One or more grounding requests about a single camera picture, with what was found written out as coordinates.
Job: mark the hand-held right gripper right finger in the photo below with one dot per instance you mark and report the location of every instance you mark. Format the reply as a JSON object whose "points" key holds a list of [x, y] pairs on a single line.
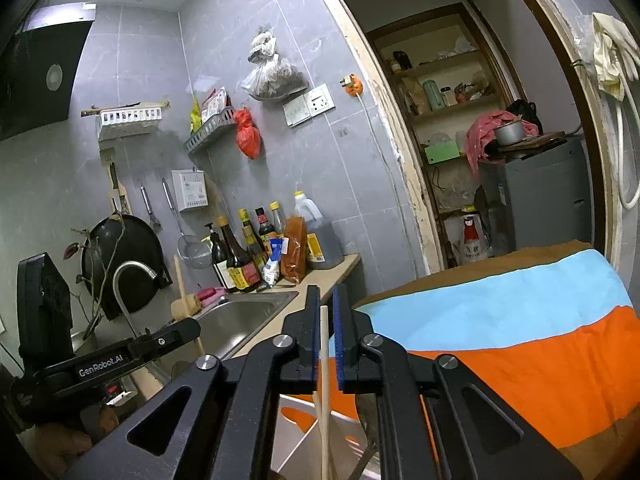
{"points": [[340, 350]]}

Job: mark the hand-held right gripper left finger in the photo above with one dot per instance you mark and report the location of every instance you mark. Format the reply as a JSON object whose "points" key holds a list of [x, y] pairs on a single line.
{"points": [[315, 350]]}

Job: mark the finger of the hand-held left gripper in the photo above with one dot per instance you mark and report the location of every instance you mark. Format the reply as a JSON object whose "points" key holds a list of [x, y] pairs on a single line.
{"points": [[165, 337]]}

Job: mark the wooden chopstick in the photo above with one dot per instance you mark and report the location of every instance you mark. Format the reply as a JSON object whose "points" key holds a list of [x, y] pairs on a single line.
{"points": [[325, 410], [317, 410]]}

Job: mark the white plastic utensil caddy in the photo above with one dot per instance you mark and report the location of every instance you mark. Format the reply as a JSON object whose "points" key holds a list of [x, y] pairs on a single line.
{"points": [[300, 440]]}

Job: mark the metal spoon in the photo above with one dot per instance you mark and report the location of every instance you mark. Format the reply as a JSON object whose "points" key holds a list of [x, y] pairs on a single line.
{"points": [[362, 455]]}

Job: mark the person's left hand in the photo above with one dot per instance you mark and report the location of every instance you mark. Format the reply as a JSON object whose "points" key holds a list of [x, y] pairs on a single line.
{"points": [[65, 450]]}

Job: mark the yellow sponge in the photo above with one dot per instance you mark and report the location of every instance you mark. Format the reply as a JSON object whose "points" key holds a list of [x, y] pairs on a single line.
{"points": [[185, 307]]}

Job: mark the pink sponge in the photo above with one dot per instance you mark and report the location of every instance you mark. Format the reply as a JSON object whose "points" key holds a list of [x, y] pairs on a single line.
{"points": [[212, 295]]}

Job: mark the steel sink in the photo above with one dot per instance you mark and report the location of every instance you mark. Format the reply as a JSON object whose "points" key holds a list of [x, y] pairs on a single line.
{"points": [[240, 320]]}

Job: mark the metal faucet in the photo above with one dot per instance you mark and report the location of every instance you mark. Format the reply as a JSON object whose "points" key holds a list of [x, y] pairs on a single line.
{"points": [[127, 270]]}

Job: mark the bare plant twigs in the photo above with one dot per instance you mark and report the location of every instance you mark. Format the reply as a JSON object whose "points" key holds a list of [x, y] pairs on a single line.
{"points": [[100, 280]]}

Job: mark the metal strainer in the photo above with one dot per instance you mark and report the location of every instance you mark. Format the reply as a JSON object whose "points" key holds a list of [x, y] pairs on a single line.
{"points": [[195, 255]]}

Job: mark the black wok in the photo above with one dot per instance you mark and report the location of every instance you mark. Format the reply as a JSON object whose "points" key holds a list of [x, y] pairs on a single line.
{"points": [[130, 250]]}

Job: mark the blue white packet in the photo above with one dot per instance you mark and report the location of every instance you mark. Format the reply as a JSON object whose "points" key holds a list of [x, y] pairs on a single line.
{"points": [[272, 265]]}

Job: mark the orange spice packet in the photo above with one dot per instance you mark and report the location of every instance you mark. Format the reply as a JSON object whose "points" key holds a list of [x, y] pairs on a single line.
{"points": [[295, 250]]}

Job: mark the large oil jug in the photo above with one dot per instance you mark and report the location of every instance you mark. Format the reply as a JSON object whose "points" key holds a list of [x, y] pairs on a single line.
{"points": [[322, 245]]}

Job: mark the slim dark sauce bottle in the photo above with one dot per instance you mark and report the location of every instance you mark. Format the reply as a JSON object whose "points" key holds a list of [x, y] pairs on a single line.
{"points": [[255, 245]]}

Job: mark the red label sauce bottle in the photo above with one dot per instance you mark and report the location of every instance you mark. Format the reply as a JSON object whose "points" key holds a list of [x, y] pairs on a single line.
{"points": [[265, 230]]}

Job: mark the yellow cap sauce bottle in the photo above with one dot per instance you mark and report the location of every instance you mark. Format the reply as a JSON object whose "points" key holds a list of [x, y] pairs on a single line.
{"points": [[278, 220]]}

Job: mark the wooden spatula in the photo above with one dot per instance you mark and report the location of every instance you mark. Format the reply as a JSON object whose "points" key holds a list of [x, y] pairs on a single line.
{"points": [[117, 185]]}

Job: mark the striped blanket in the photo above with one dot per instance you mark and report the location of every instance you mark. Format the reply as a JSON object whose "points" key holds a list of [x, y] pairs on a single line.
{"points": [[500, 335]]}

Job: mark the red plastic bag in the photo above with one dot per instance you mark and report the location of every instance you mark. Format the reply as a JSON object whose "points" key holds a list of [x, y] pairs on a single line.
{"points": [[248, 135]]}

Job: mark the green box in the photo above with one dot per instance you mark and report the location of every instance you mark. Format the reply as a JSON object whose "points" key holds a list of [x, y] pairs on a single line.
{"points": [[442, 153]]}

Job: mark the yellow green snack packet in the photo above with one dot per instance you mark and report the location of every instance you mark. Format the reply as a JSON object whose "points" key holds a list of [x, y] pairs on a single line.
{"points": [[195, 115]]}

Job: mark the wooden stick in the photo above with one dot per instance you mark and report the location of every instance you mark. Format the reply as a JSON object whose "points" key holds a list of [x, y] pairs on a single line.
{"points": [[125, 108]]}

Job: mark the red snack packet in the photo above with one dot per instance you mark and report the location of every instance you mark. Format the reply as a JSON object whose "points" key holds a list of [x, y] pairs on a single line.
{"points": [[217, 102]]}

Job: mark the grey cabinet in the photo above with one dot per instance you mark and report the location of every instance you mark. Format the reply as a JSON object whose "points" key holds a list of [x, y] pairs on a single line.
{"points": [[540, 200]]}

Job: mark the pink cloth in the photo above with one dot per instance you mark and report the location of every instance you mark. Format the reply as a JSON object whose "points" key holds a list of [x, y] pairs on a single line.
{"points": [[480, 140]]}

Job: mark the wooden shelf unit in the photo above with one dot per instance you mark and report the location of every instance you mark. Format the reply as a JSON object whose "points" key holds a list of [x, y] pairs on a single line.
{"points": [[450, 115]]}

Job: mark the green jar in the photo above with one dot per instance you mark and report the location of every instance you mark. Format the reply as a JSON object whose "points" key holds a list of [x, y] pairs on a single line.
{"points": [[433, 95]]}

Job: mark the metal pot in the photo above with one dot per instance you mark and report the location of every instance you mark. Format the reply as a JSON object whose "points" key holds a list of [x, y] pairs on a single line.
{"points": [[510, 133]]}

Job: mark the clear bag of dried goods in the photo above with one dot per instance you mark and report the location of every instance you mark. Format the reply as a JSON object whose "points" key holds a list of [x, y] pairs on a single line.
{"points": [[272, 77]]}

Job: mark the wooden cutting board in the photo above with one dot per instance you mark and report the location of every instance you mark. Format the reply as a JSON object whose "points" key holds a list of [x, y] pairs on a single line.
{"points": [[535, 141]]}

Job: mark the black range hood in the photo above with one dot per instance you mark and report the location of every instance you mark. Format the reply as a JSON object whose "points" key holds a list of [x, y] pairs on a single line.
{"points": [[40, 70]]}

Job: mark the black bag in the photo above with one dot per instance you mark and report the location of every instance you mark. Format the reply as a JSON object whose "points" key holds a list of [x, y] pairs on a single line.
{"points": [[525, 112]]}

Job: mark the white wall box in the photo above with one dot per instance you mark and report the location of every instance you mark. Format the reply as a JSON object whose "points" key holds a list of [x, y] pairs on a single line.
{"points": [[190, 190]]}

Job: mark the wooden door frame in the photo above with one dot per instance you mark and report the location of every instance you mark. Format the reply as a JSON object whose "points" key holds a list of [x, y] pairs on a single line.
{"points": [[415, 200]]}

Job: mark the grey wall shelf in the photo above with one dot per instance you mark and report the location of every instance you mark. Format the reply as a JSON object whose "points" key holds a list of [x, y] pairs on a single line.
{"points": [[207, 135]]}

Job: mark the white wall basket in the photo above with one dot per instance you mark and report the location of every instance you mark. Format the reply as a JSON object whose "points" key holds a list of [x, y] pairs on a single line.
{"points": [[130, 122]]}

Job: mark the grey wall switch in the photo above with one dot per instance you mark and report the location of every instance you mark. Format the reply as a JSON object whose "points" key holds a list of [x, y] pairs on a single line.
{"points": [[297, 111]]}

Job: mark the white wall socket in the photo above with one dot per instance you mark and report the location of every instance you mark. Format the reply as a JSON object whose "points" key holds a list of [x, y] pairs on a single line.
{"points": [[320, 100]]}

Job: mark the orange wall plug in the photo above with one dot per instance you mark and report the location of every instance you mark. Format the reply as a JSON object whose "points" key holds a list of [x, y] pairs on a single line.
{"points": [[351, 85]]}

